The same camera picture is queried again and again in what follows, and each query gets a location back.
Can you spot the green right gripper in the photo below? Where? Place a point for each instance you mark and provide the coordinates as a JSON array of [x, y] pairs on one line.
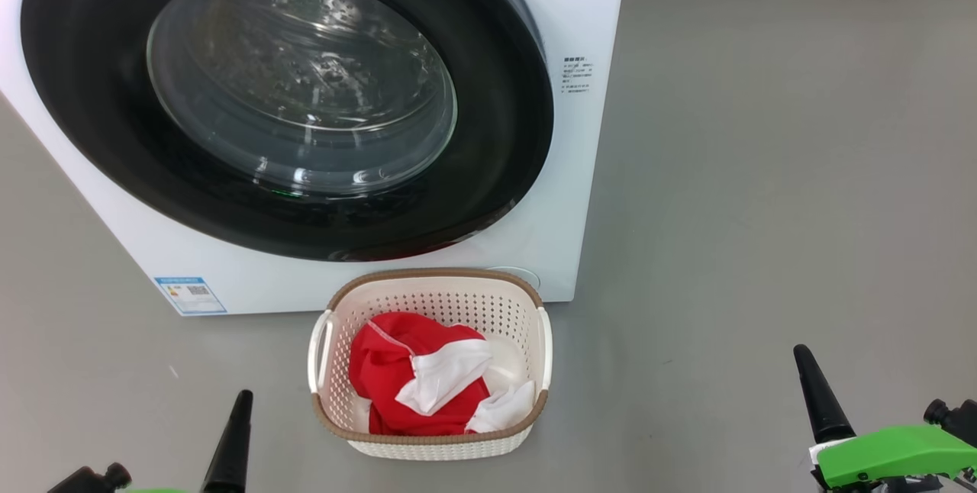
[[893, 455]]

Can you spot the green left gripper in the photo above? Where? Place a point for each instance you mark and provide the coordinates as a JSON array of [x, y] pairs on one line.
[[160, 491]]

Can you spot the red garment with white stripes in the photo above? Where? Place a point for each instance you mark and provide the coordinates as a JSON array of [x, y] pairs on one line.
[[382, 378]]

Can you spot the thin white garment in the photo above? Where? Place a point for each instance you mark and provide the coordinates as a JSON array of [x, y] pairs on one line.
[[507, 409]]

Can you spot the dark round glass washer door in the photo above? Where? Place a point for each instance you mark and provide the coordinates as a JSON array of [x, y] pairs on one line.
[[496, 134]]

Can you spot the beige perforated laundry basket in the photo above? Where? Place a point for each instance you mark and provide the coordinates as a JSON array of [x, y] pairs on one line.
[[435, 298]]

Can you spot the white front-load washing machine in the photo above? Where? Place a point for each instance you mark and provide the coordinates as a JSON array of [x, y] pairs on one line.
[[580, 211]]

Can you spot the blue energy label sticker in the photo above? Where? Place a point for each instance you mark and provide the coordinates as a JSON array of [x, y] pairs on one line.
[[191, 296]]

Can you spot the white round filter cover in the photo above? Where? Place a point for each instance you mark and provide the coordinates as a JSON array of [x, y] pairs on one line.
[[523, 277]]

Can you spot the small black text sticker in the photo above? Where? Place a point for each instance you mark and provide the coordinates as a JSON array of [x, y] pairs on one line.
[[577, 75]]

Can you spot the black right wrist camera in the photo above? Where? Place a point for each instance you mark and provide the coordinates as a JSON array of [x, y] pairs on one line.
[[958, 420]]

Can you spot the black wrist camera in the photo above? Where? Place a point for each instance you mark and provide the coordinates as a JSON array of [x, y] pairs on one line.
[[958, 420], [84, 481]]

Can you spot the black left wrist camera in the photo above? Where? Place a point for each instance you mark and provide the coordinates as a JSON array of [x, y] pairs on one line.
[[84, 481]]

